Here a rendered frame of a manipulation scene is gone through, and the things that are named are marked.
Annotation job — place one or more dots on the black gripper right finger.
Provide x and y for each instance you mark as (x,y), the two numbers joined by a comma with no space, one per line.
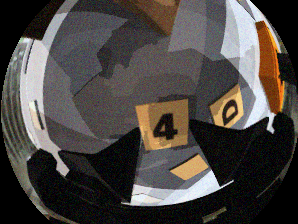
(224,148)

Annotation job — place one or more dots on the grey flat rectangular tile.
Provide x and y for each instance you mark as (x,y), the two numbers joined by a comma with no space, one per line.
(26,56)

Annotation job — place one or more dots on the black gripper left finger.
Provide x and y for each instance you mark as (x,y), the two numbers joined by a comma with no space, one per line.
(114,167)

